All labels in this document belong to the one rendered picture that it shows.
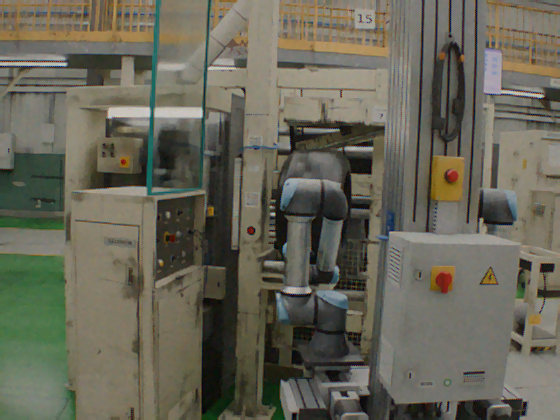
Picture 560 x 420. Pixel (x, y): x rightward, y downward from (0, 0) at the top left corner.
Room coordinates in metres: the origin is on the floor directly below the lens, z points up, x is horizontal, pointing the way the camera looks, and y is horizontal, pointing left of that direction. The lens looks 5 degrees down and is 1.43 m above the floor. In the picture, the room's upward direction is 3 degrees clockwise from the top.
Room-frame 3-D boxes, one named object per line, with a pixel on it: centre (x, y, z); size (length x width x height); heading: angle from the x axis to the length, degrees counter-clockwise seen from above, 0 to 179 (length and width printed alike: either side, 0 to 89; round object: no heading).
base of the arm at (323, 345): (2.02, -0.21, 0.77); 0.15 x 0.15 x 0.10
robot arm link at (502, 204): (2.02, -0.83, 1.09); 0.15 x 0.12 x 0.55; 70
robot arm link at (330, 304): (2.01, -0.20, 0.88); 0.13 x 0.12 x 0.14; 94
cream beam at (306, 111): (3.12, -0.32, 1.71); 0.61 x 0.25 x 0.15; 76
